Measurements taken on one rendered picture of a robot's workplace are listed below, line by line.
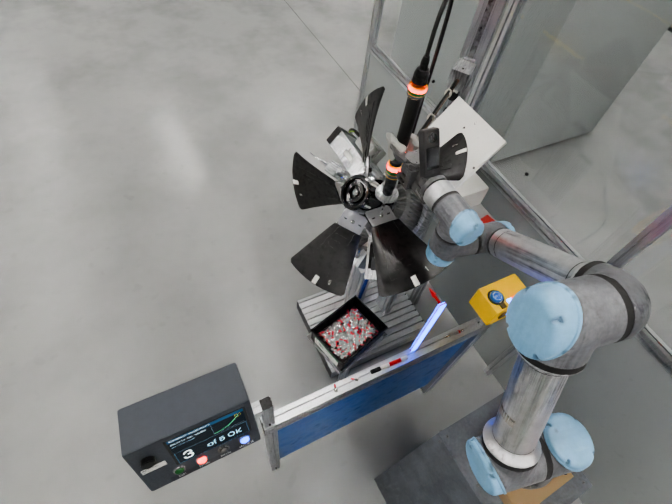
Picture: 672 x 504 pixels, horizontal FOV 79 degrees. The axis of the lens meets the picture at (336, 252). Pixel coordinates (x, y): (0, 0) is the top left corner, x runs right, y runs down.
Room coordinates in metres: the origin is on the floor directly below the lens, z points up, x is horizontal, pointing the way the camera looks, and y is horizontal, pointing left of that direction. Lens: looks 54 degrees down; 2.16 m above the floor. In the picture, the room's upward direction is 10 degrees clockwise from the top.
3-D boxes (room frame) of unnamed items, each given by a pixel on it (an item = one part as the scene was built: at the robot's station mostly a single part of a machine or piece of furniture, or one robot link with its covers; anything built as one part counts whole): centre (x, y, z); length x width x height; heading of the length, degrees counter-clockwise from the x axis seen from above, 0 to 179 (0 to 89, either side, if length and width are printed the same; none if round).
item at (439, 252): (0.66, -0.28, 1.37); 0.11 x 0.08 x 0.11; 112
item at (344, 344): (0.62, -0.09, 0.83); 0.19 x 0.14 x 0.04; 140
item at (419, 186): (0.79, -0.18, 1.47); 0.12 x 0.08 x 0.09; 32
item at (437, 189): (0.72, -0.23, 1.47); 0.08 x 0.05 x 0.08; 122
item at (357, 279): (1.05, -0.13, 0.46); 0.09 x 0.04 x 0.91; 34
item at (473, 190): (1.36, -0.50, 0.92); 0.17 x 0.16 x 0.11; 124
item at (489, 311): (0.75, -0.57, 1.02); 0.16 x 0.10 x 0.11; 124
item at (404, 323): (1.10, -0.21, 0.04); 0.62 x 0.46 x 0.08; 124
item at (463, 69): (1.46, -0.35, 1.38); 0.10 x 0.07 x 0.08; 159
